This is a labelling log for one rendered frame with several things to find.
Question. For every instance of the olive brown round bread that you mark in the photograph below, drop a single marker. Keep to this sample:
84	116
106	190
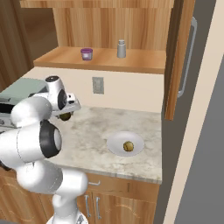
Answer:
128	146

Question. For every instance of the wooden base cabinet door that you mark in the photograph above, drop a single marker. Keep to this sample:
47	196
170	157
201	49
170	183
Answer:
46	208
128	210
17	201

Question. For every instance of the wooden drawer front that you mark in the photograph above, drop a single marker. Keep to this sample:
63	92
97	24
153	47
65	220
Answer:
128	186

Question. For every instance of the dark green avocado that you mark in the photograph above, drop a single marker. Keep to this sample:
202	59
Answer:
65	116

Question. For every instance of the wooden wall cabinet door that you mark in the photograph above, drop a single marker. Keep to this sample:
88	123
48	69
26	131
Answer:
175	73

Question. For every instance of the purple jam jar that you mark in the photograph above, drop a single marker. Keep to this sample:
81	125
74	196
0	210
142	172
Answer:
87	54

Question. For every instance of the white round plate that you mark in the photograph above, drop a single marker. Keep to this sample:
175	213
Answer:
116	143

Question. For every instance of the grey wall outlet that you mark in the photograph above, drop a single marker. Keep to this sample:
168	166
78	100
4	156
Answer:
98	85

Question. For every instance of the grey shaker bottle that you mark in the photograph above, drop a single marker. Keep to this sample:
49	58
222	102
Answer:
121	49

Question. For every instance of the wooden wall cabinet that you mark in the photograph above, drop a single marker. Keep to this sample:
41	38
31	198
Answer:
110	29

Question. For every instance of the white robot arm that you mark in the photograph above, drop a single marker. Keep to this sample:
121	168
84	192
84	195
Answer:
32	145

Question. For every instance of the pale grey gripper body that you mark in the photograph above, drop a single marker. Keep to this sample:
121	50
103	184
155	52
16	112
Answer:
69	108

